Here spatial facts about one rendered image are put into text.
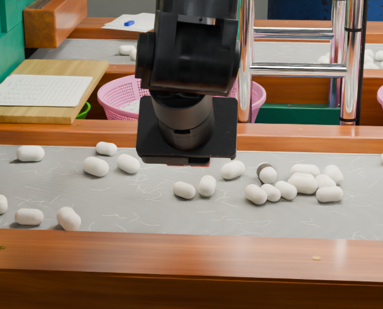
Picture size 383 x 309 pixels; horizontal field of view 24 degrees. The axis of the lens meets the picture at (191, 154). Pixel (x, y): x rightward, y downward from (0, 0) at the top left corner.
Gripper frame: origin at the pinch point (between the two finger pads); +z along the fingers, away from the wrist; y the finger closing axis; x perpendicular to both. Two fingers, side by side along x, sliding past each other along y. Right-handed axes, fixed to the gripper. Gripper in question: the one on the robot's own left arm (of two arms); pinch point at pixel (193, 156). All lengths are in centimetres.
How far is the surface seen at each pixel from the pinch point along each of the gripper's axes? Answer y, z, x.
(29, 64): 33, 43, -33
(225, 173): -3.0, 13.2, -2.8
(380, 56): -29, 62, -45
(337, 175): -17.0, 12.0, -2.6
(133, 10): 45, 208, -138
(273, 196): -9.1, 8.2, 1.6
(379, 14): -41, 146, -103
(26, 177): 22.4, 13.3, -1.5
